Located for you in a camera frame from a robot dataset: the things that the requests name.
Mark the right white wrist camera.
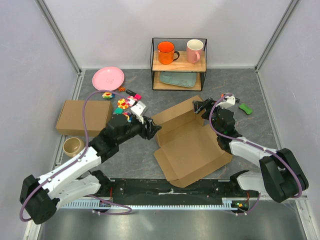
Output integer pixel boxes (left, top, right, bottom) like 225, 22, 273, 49
217, 95, 236, 109

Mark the light green tray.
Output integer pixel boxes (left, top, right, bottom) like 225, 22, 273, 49
159, 72, 197, 88

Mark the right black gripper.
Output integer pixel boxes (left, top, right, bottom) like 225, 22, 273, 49
193, 97, 228, 137

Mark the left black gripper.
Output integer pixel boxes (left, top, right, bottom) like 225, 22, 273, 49
116, 115, 162, 145

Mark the black wire wooden shelf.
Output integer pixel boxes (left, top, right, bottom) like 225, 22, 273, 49
150, 37, 208, 91

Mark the pink flower toy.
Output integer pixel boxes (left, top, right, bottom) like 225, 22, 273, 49
127, 96, 138, 107

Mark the pink mug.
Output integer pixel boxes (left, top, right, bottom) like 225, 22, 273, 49
186, 39, 204, 64

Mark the orange yellow flower toy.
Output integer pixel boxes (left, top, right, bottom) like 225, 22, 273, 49
117, 98, 129, 110

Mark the green black eraser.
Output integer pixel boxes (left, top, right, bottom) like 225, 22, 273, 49
238, 103, 253, 115

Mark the orange mug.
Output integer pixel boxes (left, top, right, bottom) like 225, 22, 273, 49
157, 41, 180, 65

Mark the small orange flower toy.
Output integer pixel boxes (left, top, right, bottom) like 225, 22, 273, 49
118, 86, 126, 92

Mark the pink black highlighter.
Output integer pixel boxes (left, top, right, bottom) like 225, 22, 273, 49
125, 89, 142, 100

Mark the pink plate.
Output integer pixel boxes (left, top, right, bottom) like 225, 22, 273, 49
92, 66, 125, 91

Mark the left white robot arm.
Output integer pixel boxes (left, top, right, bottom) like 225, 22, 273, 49
19, 114, 162, 225

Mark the brown cardboard box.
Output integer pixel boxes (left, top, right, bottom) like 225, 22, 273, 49
56, 100, 113, 137
152, 95, 232, 188

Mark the closed brown cardboard box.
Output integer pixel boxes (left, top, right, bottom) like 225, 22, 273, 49
56, 100, 113, 137

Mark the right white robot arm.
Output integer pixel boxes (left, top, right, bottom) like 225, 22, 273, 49
192, 93, 309, 203

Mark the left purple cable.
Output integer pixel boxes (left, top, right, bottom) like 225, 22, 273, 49
19, 89, 133, 223

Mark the beige cup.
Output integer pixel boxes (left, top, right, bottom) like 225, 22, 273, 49
63, 137, 85, 158

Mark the rainbow flower toy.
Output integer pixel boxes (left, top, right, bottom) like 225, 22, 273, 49
123, 112, 132, 123

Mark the grey slotted cable duct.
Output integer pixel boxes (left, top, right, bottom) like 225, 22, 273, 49
62, 198, 249, 211

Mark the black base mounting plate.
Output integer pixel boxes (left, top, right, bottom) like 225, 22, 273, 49
94, 178, 258, 206

